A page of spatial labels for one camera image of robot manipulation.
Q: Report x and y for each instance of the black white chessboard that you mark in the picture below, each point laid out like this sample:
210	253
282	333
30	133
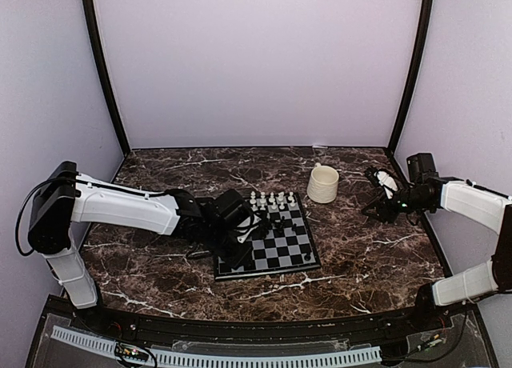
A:
275	255

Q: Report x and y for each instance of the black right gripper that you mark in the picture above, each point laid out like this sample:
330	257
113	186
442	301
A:
386	214

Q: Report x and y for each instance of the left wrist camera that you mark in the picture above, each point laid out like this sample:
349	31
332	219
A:
235	215

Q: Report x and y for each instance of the pile of black chess pieces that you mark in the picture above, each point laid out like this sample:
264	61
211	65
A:
278	228

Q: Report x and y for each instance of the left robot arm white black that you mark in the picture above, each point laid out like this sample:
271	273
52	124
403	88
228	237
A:
69	196

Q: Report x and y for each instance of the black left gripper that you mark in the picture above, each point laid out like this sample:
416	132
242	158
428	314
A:
239	260

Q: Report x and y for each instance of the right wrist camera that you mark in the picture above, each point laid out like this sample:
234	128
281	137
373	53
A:
420	167

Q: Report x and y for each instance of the left black frame post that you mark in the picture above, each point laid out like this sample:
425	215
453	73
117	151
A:
103	74

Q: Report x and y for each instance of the cream ceramic mug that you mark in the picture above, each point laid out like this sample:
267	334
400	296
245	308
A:
323	184

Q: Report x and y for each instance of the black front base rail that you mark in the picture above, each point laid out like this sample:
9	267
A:
389	329

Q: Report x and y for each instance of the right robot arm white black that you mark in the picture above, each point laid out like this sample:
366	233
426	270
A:
482	220

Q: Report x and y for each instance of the black frame post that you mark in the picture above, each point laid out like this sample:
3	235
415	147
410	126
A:
103	74
412	74

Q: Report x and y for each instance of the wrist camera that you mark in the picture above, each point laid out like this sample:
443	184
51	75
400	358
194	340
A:
235	215
420	167

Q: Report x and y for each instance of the right black frame post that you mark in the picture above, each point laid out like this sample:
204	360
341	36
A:
412	74

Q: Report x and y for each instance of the white slotted cable duct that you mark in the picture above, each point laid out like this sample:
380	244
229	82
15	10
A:
136	356

